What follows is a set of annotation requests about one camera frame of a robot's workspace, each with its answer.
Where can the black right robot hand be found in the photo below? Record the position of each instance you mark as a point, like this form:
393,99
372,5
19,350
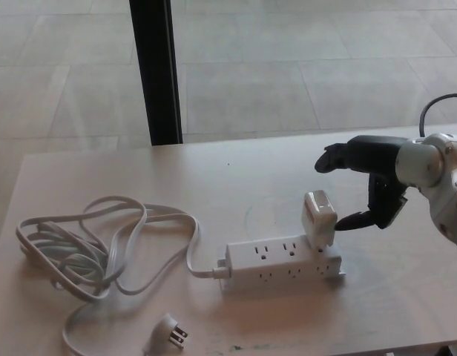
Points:
373,154

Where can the white charger plug adapter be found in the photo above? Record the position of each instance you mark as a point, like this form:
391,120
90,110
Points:
319,217

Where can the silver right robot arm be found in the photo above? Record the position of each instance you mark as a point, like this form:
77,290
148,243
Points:
436,178

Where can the white angled three-prong plug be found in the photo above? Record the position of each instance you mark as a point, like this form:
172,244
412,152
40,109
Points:
167,333

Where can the white six-outlet power strip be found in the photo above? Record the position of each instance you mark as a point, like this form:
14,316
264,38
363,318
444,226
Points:
276,265

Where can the black vertical window frame post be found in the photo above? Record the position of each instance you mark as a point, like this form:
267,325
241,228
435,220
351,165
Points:
156,74

